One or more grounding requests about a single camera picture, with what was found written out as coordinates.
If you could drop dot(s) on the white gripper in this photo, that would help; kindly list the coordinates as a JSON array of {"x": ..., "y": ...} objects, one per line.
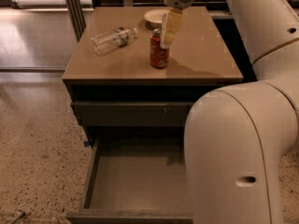
[{"x": 172, "y": 20}]

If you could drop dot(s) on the orange soda can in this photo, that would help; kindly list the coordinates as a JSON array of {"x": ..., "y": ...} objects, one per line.
[{"x": 158, "y": 57}]

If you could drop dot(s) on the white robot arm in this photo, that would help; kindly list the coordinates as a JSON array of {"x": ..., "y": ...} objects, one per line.
[{"x": 235, "y": 136}]

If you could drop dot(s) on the grey drawer cabinet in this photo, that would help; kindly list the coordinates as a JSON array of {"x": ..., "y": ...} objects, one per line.
[{"x": 199, "y": 62}]

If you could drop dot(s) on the closed grey top drawer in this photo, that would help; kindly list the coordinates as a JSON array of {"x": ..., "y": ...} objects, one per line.
[{"x": 132, "y": 114}]

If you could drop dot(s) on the open grey middle drawer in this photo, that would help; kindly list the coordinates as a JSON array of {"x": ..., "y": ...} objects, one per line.
[{"x": 136, "y": 181}]

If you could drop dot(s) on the white bowl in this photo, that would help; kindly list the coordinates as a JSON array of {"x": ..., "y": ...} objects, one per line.
[{"x": 154, "y": 17}]

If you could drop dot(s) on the clear plastic water bottle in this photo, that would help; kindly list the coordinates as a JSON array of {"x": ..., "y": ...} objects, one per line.
[{"x": 112, "y": 40}]

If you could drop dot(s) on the blue tape piece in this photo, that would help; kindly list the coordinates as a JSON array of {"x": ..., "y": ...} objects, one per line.
[{"x": 86, "y": 143}]

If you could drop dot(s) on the grey floor object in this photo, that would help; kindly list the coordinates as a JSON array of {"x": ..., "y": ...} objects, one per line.
[{"x": 21, "y": 215}]

